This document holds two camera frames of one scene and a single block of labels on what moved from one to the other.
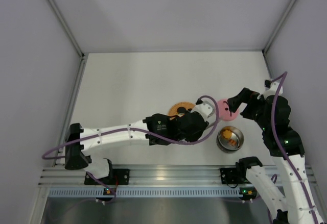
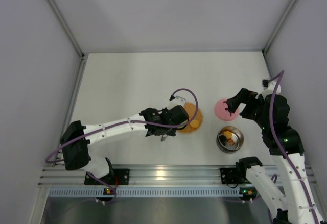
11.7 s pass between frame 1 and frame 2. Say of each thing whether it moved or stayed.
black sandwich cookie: moved
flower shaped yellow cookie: stayed
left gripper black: moved
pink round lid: stayed
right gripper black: stayed
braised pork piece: stayed
